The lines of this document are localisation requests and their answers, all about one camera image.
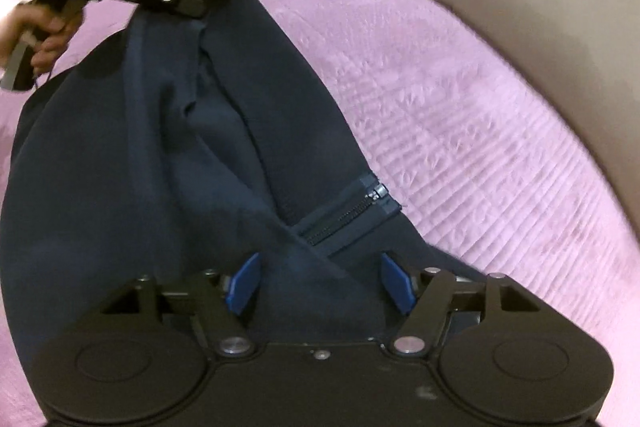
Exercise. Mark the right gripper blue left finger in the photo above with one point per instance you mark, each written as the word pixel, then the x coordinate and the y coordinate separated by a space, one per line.
pixel 241 286

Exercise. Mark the pink quilted bedspread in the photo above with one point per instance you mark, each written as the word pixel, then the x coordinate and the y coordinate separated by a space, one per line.
pixel 483 166

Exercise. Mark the navy blue striped hoodie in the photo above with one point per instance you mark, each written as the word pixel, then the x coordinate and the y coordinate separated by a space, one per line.
pixel 146 175

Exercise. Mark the person's left hand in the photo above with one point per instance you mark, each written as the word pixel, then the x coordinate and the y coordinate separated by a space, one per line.
pixel 48 33

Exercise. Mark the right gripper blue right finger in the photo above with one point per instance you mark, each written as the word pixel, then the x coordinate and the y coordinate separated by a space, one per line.
pixel 401 280

